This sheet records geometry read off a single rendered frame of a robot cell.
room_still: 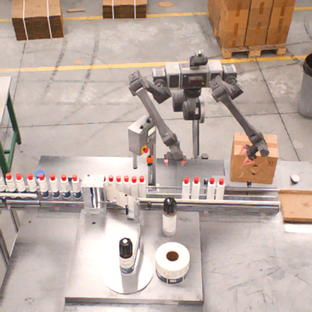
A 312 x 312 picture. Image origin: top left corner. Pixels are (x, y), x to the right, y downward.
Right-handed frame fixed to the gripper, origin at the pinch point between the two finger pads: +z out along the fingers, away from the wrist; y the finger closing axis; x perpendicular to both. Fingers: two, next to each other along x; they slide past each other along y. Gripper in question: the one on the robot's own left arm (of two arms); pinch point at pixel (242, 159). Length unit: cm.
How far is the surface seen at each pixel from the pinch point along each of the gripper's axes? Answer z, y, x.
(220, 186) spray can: 19.5, 11.2, -3.8
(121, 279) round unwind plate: 75, 67, -49
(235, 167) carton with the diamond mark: 13.9, -10.4, 11.4
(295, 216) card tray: 4, 24, 49
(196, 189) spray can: 32.7, 9.3, -13.4
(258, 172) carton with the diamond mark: 6.3, -7.0, 25.5
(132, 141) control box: 29, -2, -70
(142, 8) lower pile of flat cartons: 106, -427, 43
